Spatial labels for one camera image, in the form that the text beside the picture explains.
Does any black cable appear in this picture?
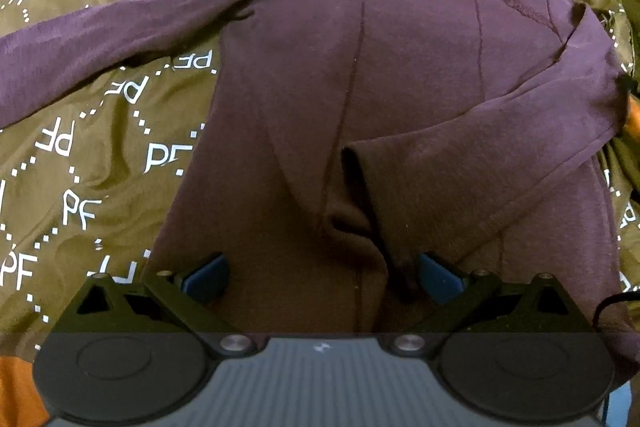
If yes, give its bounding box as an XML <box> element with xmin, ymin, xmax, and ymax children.
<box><xmin>591</xmin><ymin>286</ymin><xmax>640</xmax><ymax>334</ymax></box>

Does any orange cloth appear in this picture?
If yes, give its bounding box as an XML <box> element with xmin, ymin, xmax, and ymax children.
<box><xmin>0</xmin><ymin>353</ymin><xmax>48</xmax><ymax>427</ymax></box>

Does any maroon long-sleeve shirt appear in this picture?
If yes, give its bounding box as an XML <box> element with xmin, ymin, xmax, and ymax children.
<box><xmin>0</xmin><ymin>0</ymin><xmax>632</xmax><ymax>388</ymax></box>

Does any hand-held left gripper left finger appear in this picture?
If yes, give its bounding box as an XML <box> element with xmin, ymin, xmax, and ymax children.
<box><xmin>74</xmin><ymin>252</ymin><xmax>257</xmax><ymax>358</ymax></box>

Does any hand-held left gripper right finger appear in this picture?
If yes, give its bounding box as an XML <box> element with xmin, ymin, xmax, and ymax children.
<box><xmin>387</xmin><ymin>252</ymin><xmax>577</xmax><ymax>358</ymax></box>

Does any brown letter-print blanket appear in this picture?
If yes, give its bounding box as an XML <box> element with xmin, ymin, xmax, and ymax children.
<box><xmin>0</xmin><ymin>0</ymin><xmax>640</xmax><ymax>358</ymax></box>

